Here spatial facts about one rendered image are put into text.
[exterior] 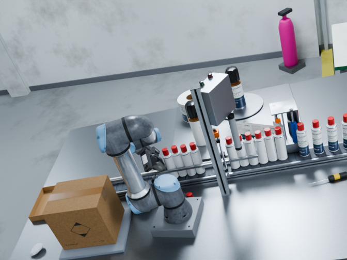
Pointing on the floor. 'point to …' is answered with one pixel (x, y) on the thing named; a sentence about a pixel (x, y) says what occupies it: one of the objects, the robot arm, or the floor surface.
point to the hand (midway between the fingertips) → (165, 171)
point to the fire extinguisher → (288, 44)
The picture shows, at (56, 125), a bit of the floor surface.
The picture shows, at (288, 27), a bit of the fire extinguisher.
